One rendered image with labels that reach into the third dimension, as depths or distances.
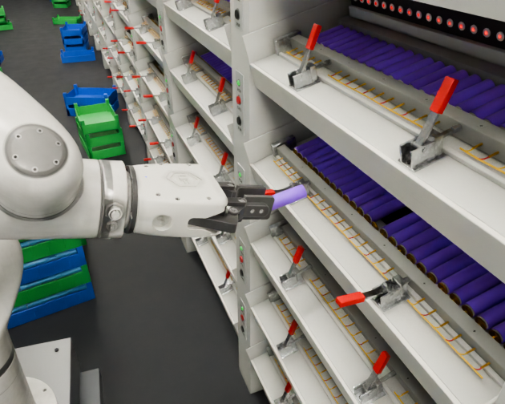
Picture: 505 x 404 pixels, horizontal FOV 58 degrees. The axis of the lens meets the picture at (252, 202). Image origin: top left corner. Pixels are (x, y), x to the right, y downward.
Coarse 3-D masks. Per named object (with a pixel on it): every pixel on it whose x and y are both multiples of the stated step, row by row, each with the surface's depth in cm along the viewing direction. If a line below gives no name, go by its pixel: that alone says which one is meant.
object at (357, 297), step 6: (384, 288) 57; (348, 294) 56; (354, 294) 56; (360, 294) 56; (366, 294) 56; (372, 294) 56; (378, 294) 56; (384, 294) 57; (336, 300) 55; (342, 300) 55; (348, 300) 55; (354, 300) 55; (360, 300) 55; (342, 306) 55
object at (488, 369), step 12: (276, 156) 90; (312, 192) 78; (324, 204) 75; (336, 216) 72; (360, 240) 67; (384, 264) 62; (408, 288) 58; (468, 348) 50; (480, 360) 49; (492, 372) 48
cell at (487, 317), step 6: (504, 300) 53; (498, 306) 52; (504, 306) 52; (486, 312) 52; (492, 312) 51; (498, 312) 51; (504, 312) 51; (486, 318) 51; (492, 318) 51; (498, 318) 51; (504, 318) 51; (486, 324) 51; (492, 324) 51
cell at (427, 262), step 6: (450, 246) 60; (456, 246) 60; (438, 252) 60; (444, 252) 60; (450, 252) 60; (456, 252) 60; (462, 252) 60; (426, 258) 60; (432, 258) 59; (438, 258) 59; (444, 258) 59; (450, 258) 60; (426, 264) 59; (432, 264) 59; (438, 264) 59; (426, 270) 59
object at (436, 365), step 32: (288, 128) 90; (256, 160) 91; (320, 224) 73; (384, 224) 69; (320, 256) 71; (352, 256) 66; (352, 288) 63; (384, 320) 56; (416, 320) 55; (416, 352) 52; (448, 352) 51; (448, 384) 48; (480, 384) 48
